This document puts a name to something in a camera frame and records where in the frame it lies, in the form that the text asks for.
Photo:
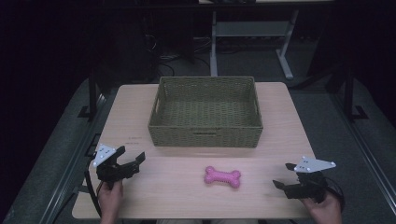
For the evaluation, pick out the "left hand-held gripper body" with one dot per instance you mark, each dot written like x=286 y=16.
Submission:
x=107 y=172

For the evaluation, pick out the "person's left hand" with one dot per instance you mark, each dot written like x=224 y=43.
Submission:
x=109 y=199

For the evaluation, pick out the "person's right hand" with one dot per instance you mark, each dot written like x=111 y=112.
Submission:
x=323 y=211

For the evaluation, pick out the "green woven basket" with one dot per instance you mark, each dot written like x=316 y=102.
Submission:
x=205 y=109

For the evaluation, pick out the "pink bone-shaped dog toy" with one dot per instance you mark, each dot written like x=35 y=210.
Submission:
x=222 y=177

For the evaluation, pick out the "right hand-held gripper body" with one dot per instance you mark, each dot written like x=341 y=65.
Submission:
x=308 y=183

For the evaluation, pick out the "black metal stand post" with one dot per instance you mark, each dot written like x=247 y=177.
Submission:
x=349 y=93
x=92 y=93

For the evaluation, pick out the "grey metal desk frame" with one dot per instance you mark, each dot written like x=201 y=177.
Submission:
x=249 y=29

